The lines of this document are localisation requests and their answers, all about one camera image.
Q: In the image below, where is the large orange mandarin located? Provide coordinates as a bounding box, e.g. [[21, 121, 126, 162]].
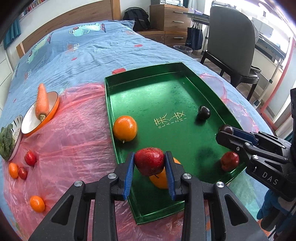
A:
[[149, 158, 168, 189]]

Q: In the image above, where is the dark purple plum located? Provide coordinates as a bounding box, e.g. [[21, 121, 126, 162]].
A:
[[218, 125, 234, 135], [197, 105, 211, 121]]

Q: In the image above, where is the small red apple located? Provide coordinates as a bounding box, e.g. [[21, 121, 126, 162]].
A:
[[18, 167, 28, 180], [134, 147, 165, 177], [24, 151, 37, 167]]

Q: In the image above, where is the right blue gloved hand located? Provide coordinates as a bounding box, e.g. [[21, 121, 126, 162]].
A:
[[256, 190, 295, 235]]

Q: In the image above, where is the green rectangular tray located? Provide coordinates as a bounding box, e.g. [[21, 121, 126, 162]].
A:
[[104, 62, 248, 225]]

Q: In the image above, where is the pink plastic sheet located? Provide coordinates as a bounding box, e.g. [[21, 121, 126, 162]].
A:
[[1, 73, 262, 240]]

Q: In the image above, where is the grey desk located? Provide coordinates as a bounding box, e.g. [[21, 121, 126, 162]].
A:
[[184, 7, 287, 110]]

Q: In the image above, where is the grey black chair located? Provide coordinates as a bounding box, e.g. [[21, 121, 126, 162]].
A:
[[200, 6, 260, 100]]

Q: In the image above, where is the dark blue tote bag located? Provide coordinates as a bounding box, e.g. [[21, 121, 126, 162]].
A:
[[185, 22, 203, 51]]

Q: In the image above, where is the orange carrot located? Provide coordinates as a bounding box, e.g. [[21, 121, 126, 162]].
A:
[[35, 83, 50, 122]]

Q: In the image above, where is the orange white shallow bowl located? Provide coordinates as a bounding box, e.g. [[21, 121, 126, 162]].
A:
[[21, 91, 60, 138]]

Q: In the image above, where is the striped patterned bowl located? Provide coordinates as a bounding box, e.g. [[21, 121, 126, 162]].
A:
[[8, 115, 23, 161]]

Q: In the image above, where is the green leafy vegetable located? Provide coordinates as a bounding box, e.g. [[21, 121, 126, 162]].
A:
[[0, 124, 15, 161]]

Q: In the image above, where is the wooden drawer cabinet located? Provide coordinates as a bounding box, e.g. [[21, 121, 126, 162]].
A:
[[137, 4, 191, 47]]

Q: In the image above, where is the blue cartoon bed sheet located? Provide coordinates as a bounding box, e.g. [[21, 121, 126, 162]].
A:
[[0, 20, 276, 241]]

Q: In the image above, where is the white printer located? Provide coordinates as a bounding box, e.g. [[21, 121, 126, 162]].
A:
[[151, 0, 183, 6]]

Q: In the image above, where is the black backpack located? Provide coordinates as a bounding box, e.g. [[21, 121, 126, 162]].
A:
[[123, 7, 151, 32]]

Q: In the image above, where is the white wardrobe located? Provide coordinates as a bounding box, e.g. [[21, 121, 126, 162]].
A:
[[0, 42, 13, 113]]

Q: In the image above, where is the wooden headboard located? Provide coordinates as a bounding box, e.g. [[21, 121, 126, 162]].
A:
[[16, 0, 121, 58]]

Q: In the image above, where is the teal curtain left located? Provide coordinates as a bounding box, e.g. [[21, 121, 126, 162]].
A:
[[3, 18, 21, 50]]

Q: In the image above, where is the row of books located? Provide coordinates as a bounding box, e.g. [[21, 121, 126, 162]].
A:
[[20, 0, 46, 18]]

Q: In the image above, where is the wire mesh trash bin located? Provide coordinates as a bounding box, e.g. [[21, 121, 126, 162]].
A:
[[173, 45, 193, 56]]

